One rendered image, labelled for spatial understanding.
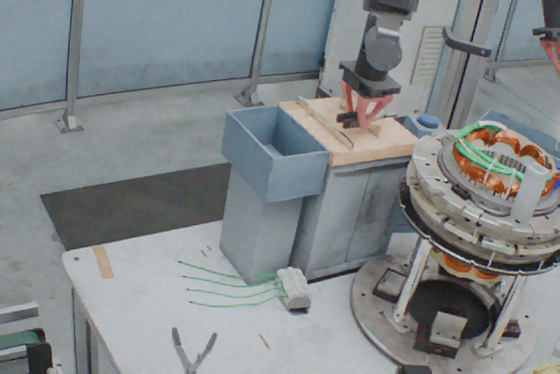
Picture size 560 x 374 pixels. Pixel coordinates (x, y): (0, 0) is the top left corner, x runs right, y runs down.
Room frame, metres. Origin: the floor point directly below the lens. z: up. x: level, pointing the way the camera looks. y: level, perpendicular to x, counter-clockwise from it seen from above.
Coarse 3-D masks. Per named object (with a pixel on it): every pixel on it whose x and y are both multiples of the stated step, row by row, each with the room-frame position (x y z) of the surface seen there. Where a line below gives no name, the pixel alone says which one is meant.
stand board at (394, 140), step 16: (352, 96) 1.29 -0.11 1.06; (288, 112) 1.16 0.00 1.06; (304, 112) 1.17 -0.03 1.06; (320, 112) 1.19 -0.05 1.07; (336, 112) 1.20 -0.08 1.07; (368, 112) 1.23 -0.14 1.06; (320, 128) 1.12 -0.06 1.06; (352, 128) 1.15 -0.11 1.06; (384, 128) 1.18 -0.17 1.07; (400, 128) 1.19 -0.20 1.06; (336, 144) 1.07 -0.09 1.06; (368, 144) 1.10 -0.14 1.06; (384, 144) 1.11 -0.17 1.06; (400, 144) 1.13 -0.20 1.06; (336, 160) 1.04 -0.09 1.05; (352, 160) 1.06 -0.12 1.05; (368, 160) 1.08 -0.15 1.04
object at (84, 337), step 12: (72, 288) 0.97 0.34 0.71; (72, 300) 0.97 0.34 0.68; (72, 312) 0.97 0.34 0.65; (84, 312) 0.92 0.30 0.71; (72, 324) 0.97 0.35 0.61; (84, 324) 0.95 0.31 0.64; (72, 336) 0.97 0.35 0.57; (84, 336) 0.95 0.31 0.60; (96, 336) 0.87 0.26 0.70; (84, 348) 0.95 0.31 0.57; (96, 348) 0.97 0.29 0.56; (84, 360) 0.95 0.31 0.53; (96, 360) 0.97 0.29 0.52; (84, 372) 0.95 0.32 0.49; (96, 372) 0.97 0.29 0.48
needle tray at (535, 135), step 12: (492, 108) 1.40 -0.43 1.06; (480, 120) 1.33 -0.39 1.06; (492, 120) 1.40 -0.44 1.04; (504, 120) 1.39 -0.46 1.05; (516, 120) 1.37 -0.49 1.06; (528, 132) 1.36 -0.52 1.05; (540, 132) 1.34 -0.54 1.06; (540, 144) 1.34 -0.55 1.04; (552, 144) 1.33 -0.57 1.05; (552, 156) 1.32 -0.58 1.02
